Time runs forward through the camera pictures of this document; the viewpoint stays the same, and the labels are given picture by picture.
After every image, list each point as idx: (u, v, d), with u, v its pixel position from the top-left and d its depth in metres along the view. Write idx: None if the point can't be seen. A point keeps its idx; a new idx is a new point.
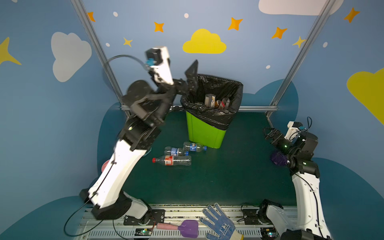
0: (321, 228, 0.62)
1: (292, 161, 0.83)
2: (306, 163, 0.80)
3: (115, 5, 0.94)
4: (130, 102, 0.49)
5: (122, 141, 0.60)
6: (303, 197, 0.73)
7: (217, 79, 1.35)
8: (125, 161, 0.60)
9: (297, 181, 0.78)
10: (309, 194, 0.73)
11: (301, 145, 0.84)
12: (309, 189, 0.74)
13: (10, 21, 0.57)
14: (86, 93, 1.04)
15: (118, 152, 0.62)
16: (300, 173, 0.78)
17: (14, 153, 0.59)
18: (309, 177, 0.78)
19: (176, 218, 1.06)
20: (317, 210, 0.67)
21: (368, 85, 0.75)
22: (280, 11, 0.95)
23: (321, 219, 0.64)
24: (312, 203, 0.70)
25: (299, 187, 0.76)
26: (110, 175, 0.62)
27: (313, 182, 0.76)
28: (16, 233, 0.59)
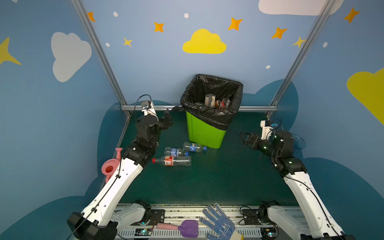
0: (333, 226, 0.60)
1: (279, 164, 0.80)
2: (291, 162, 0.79)
3: (115, 5, 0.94)
4: (140, 126, 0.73)
5: (125, 160, 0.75)
6: (305, 199, 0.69)
7: (217, 79, 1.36)
8: (130, 171, 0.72)
9: (292, 184, 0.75)
10: (308, 193, 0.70)
11: (280, 146, 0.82)
12: (305, 188, 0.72)
13: (9, 21, 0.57)
14: (86, 93, 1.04)
15: (122, 167, 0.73)
16: (291, 174, 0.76)
17: (14, 153, 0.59)
18: (300, 175, 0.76)
19: (176, 218, 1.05)
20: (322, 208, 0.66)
21: (368, 85, 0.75)
22: (280, 11, 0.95)
23: (329, 216, 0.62)
24: (313, 201, 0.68)
25: (296, 189, 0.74)
26: (113, 188, 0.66)
27: (305, 179, 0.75)
28: (16, 232, 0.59)
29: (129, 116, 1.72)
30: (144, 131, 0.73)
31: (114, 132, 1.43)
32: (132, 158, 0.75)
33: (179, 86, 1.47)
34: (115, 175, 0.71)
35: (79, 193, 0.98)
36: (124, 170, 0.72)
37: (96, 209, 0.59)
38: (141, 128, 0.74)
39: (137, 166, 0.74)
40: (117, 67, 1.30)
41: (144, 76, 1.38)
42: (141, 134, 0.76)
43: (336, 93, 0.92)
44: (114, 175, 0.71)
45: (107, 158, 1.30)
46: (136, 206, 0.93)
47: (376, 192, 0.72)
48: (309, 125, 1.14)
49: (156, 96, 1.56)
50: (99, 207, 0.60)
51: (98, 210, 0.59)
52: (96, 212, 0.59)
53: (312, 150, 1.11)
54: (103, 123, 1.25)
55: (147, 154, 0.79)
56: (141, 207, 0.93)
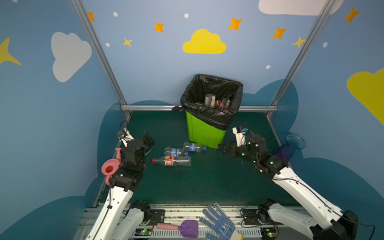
0: (333, 209, 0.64)
1: (264, 168, 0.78)
2: (272, 161, 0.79)
3: (115, 5, 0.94)
4: (127, 150, 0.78)
5: (114, 188, 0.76)
6: (300, 194, 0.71)
7: (217, 79, 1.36)
8: (121, 199, 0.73)
9: (283, 183, 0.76)
10: (300, 187, 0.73)
11: (256, 150, 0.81)
12: (295, 182, 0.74)
13: (9, 21, 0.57)
14: (86, 93, 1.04)
15: (112, 196, 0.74)
16: (278, 175, 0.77)
17: (14, 153, 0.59)
18: (285, 172, 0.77)
19: (176, 218, 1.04)
20: (316, 196, 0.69)
21: (369, 85, 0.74)
22: (280, 11, 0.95)
23: (326, 200, 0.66)
24: (308, 193, 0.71)
25: (288, 186, 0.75)
26: (106, 220, 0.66)
27: (290, 174, 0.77)
28: (16, 232, 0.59)
29: (129, 116, 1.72)
30: (131, 155, 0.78)
31: (114, 132, 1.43)
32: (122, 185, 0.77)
33: (179, 86, 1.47)
34: (105, 205, 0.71)
35: (79, 193, 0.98)
36: (115, 199, 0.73)
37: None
38: (128, 153, 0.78)
39: (127, 192, 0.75)
40: (117, 67, 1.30)
41: (144, 76, 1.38)
42: (128, 158, 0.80)
43: (336, 93, 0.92)
44: (105, 206, 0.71)
45: (107, 158, 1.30)
46: (132, 214, 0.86)
47: (376, 192, 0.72)
48: (309, 125, 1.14)
49: (156, 96, 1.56)
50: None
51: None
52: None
53: (313, 150, 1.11)
54: (103, 123, 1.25)
55: (136, 178, 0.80)
56: (138, 212, 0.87)
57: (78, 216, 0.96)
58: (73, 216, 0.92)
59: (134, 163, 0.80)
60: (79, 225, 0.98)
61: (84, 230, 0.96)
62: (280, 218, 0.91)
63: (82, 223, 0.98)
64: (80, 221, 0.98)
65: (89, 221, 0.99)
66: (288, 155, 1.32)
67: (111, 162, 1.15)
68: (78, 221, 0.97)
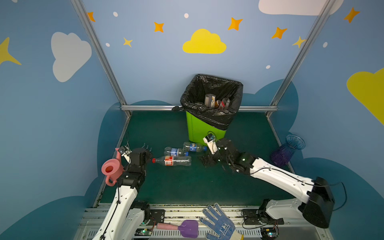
0: (305, 182, 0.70)
1: (239, 167, 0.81)
2: (244, 158, 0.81)
3: (115, 5, 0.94)
4: (133, 153, 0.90)
5: (121, 187, 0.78)
6: (276, 178, 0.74)
7: (217, 79, 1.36)
8: (128, 195, 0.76)
9: (259, 174, 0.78)
10: (273, 172, 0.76)
11: (228, 152, 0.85)
12: (268, 169, 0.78)
13: (10, 22, 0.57)
14: (86, 93, 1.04)
15: (120, 193, 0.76)
16: (253, 168, 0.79)
17: (14, 153, 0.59)
18: (258, 163, 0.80)
19: (176, 218, 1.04)
20: (289, 175, 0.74)
21: (369, 85, 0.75)
22: (280, 11, 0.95)
23: (298, 176, 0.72)
24: (282, 175, 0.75)
25: (265, 176, 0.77)
26: (116, 214, 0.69)
27: (262, 164, 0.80)
28: (16, 232, 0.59)
29: (129, 116, 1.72)
30: (137, 156, 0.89)
31: (114, 132, 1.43)
32: (127, 184, 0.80)
33: (179, 86, 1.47)
34: (114, 201, 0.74)
35: (79, 192, 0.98)
36: (123, 195, 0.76)
37: (104, 236, 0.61)
38: (134, 155, 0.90)
39: (133, 189, 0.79)
40: (117, 67, 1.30)
41: (144, 77, 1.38)
42: (133, 161, 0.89)
43: (336, 93, 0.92)
44: (114, 201, 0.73)
45: (107, 158, 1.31)
46: (132, 214, 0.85)
47: (376, 192, 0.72)
48: (309, 125, 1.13)
49: (156, 96, 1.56)
50: (107, 233, 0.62)
51: (107, 236, 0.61)
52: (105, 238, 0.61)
53: (313, 150, 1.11)
54: (103, 123, 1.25)
55: (140, 179, 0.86)
56: (138, 211, 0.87)
57: (77, 217, 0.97)
58: (73, 216, 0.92)
59: (138, 164, 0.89)
60: (79, 225, 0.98)
61: (84, 230, 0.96)
62: (278, 214, 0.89)
63: (82, 223, 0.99)
64: (80, 221, 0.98)
65: (89, 221, 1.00)
66: (288, 155, 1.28)
67: (111, 162, 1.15)
68: (78, 221, 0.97)
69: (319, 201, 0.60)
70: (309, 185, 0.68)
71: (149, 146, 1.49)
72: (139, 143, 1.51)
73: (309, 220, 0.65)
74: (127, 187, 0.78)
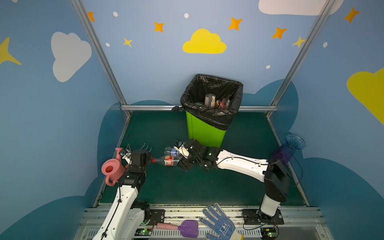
0: (260, 163, 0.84)
1: (207, 162, 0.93)
2: (211, 153, 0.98)
3: (115, 5, 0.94)
4: (134, 154, 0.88)
5: (122, 187, 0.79)
6: (239, 165, 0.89)
7: (217, 79, 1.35)
8: (129, 194, 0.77)
9: (225, 164, 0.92)
10: (236, 160, 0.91)
11: (195, 151, 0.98)
12: (230, 157, 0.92)
13: (10, 22, 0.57)
14: (86, 93, 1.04)
15: (122, 192, 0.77)
16: (218, 160, 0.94)
17: (14, 153, 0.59)
18: (222, 154, 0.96)
19: (176, 218, 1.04)
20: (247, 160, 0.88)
21: (369, 85, 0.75)
22: (280, 11, 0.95)
23: (255, 159, 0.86)
24: (242, 161, 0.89)
25: (229, 164, 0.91)
26: (117, 213, 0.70)
27: (225, 154, 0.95)
28: (16, 232, 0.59)
29: (129, 116, 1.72)
30: (137, 157, 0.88)
31: (114, 132, 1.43)
32: (128, 184, 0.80)
33: (179, 86, 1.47)
34: (115, 200, 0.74)
35: (79, 192, 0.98)
36: (124, 194, 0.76)
37: (106, 233, 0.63)
38: (135, 156, 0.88)
39: (134, 188, 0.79)
40: (117, 67, 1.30)
41: (144, 76, 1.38)
42: (134, 161, 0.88)
43: (336, 93, 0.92)
44: (115, 200, 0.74)
45: (107, 158, 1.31)
46: (132, 213, 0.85)
47: (376, 192, 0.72)
48: (310, 124, 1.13)
49: (156, 96, 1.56)
50: (108, 231, 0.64)
51: (108, 233, 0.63)
52: (107, 235, 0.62)
53: (313, 150, 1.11)
54: (103, 123, 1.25)
55: (140, 179, 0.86)
56: (138, 211, 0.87)
57: (77, 216, 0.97)
58: (73, 216, 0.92)
59: (139, 165, 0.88)
60: (79, 225, 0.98)
61: (84, 230, 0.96)
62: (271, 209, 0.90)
63: (82, 223, 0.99)
64: (80, 221, 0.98)
65: (89, 221, 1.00)
66: (288, 155, 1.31)
67: (111, 162, 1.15)
68: (78, 221, 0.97)
69: (274, 178, 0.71)
70: (264, 165, 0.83)
71: (149, 146, 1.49)
72: (139, 143, 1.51)
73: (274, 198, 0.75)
74: (128, 186, 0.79)
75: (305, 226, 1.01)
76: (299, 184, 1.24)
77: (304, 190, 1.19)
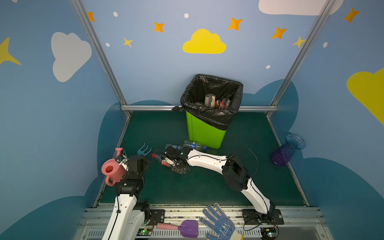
0: (220, 158, 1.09)
1: (180, 160, 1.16)
2: (182, 152, 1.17)
3: (114, 5, 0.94)
4: (131, 160, 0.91)
5: (120, 196, 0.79)
6: (204, 162, 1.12)
7: (217, 79, 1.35)
8: (128, 204, 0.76)
9: (195, 161, 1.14)
10: (201, 157, 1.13)
11: (171, 154, 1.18)
12: (198, 156, 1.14)
13: (10, 22, 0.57)
14: (86, 93, 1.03)
15: (120, 202, 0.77)
16: (188, 158, 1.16)
17: (14, 152, 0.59)
18: (191, 152, 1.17)
19: (176, 218, 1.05)
20: (211, 157, 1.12)
21: (369, 86, 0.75)
22: (280, 11, 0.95)
23: (216, 156, 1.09)
24: (207, 158, 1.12)
25: (196, 161, 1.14)
26: (117, 224, 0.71)
27: (194, 152, 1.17)
28: (16, 232, 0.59)
29: (129, 116, 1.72)
30: (134, 163, 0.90)
31: (114, 132, 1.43)
32: (126, 192, 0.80)
33: (179, 86, 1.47)
34: (115, 210, 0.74)
35: (79, 192, 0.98)
36: (122, 204, 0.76)
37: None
38: (131, 162, 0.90)
39: (133, 196, 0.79)
40: (117, 66, 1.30)
41: (144, 76, 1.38)
42: (131, 168, 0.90)
43: (335, 93, 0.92)
44: (114, 210, 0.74)
45: (107, 157, 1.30)
46: (132, 216, 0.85)
47: (376, 193, 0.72)
48: (309, 124, 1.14)
49: (156, 96, 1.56)
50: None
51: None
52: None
53: (313, 150, 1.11)
54: (103, 123, 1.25)
55: (139, 186, 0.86)
56: (138, 213, 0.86)
57: (77, 217, 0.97)
58: (73, 216, 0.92)
59: (136, 171, 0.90)
60: (79, 225, 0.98)
61: (84, 230, 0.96)
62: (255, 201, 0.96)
63: (82, 223, 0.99)
64: (80, 221, 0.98)
65: (89, 221, 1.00)
66: (288, 155, 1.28)
67: (111, 162, 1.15)
68: (78, 221, 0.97)
69: (229, 172, 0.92)
70: (222, 160, 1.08)
71: (149, 146, 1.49)
72: (139, 143, 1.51)
73: (234, 187, 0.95)
74: (127, 195, 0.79)
75: (305, 226, 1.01)
76: (299, 184, 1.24)
77: (304, 190, 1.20)
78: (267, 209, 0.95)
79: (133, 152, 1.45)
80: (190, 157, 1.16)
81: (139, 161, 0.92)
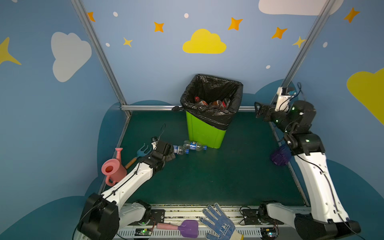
0: (340, 212, 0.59)
1: (293, 141, 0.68)
2: (308, 140, 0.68)
3: (115, 5, 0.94)
4: (161, 141, 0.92)
5: (141, 164, 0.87)
6: (315, 184, 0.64)
7: (217, 79, 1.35)
8: (145, 172, 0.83)
9: (316, 194, 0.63)
10: (332, 213, 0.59)
11: (297, 120, 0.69)
12: (319, 172, 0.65)
13: (9, 21, 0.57)
14: (86, 93, 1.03)
15: (140, 167, 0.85)
16: (306, 155, 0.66)
17: (14, 152, 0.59)
18: (314, 155, 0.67)
19: (176, 218, 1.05)
20: (328, 191, 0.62)
21: (369, 85, 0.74)
22: (280, 12, 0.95)
23: (336, 203, 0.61)
24: (325, 185, 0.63)
25: (317, 200, 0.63)
26: (130, 180, 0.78)
27: (321, 161, 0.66)
28: (15, 232, 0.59)
29: (129, 116, 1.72)
30: (164, 145, 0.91)
31: (114, 132, 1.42)
32: (147, 163, 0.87)
33: (179, 87, 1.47)
34: (133, 171, 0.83)
35: (79, 192, 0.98)
36: (141, 169, 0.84)
37: (115, 193, 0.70)
38: (161, 143, 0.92)
39: (151, 170, 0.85)
40: (118, 66, 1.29)
41: (144, 76, 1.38)
42: (159, 147, 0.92)
43: (336, 93, 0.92)
44: (132, 171, 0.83)
45: (107, 158, 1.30)
46: (137, 205, 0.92)
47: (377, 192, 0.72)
48: None
49: (156, 96, 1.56)
50: (117, 192, 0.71)
51: (117, 194, 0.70)
52: (115, 194, 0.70)
53: None
54: (103, 123, 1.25)
55: (158, 166, 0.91)
56: (142, 206, 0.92)
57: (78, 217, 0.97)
58: (74, 216, 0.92)
59: (162, 153, 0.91)
60: None
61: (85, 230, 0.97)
62: (274, 210, 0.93)
63: None
64: None
65: None
66: (288, 155, 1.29)
67: (111, 162, 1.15)
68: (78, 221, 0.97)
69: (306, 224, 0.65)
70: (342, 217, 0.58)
71: (149, 146, 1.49)
72: (139, 143, 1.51)
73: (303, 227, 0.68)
74: (147, 165, 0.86)
75: None
76: (299, 184, 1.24)
77: (305, 190, 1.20)
78: (271, 214, 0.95)
79: (133, 152, 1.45)
80: (300, 154, 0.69)
81: (168, 146, 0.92)
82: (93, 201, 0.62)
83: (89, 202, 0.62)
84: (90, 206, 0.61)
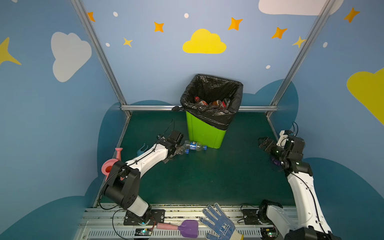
0: (322, 223, 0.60)
1: (286, 162, 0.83)
2: (299, 163, 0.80)
3: (115, 5, 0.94)
4: (175, 130, 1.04)
5: (158, 144, 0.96)
6: (301, 196, 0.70)
7: (217, 79, 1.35)
8: (161, 151, 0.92)
9: (301, 206, 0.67)
10: (314, 223, 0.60)
11: (290, 147, 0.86)
12: (305, 187, 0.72)
13: (9, 21, 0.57)
14: (86, 93, 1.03)
15: (157, 146, 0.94)
16: (295, 173, 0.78)
17: (14, 152, 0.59)
18: (302, 175, 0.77)
19: (176, 218, 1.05)
20: (312, 203, 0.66)
21: (369, 85, 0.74)
22: (280, 12, 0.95)
23: (320, 216, 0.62)
24: (309, 198, 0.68)
25: (302, 210, 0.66)
26: (149, 155, 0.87)
27: (308, 180, 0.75)
28: (15, 232, 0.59)
29: (129, 116, 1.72)
30: (177, 134, 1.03)
31: (114, 132, 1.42)
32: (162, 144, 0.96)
33: (179, 87, 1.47)
34: (151, 148, 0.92)
35: (79, 192, 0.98)
36: (158, 148, 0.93)
37: (137, 163, 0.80)
38: (175, 132, 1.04)
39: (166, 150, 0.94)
40: (117, 66, 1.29)
41: (144, 76, 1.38)
42: (173, 135, 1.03)
43: (336, 93, 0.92)
44: (150, 148, 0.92)
45: (107, 157, 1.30)
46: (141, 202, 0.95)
47: (376, 192, 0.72)
48: (309, 124, 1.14)
49: (156, 96, 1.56)
50: (139, 162, 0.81)
51: (139, 164, 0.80)
52: (137, 164, 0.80)
53: (313, 150, 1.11)
54: (103, 122, 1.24)
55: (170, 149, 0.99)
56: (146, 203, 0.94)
57: (78, 217, 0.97)
58: (73, 216, 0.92)
59: (175, 140, 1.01)
60: (79, 225, 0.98)
61: (84, 230, 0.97)
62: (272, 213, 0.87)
63: (82, 223, 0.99)
64: (80, 221, 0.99)
65: (90, 221, 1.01)
66: None
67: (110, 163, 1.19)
68: (78, 221, 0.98)
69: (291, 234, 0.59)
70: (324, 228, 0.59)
71: (149, 146, 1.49)
72: (139, 143, 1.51)
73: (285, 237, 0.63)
74: (162, 146, 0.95)
75: None
76: None
77: None
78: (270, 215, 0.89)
79: (133, 152, 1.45)
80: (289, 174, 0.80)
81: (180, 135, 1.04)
82: (118, 168, 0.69)
83: (115, 168, 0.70)
84: (114, 172, 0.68)
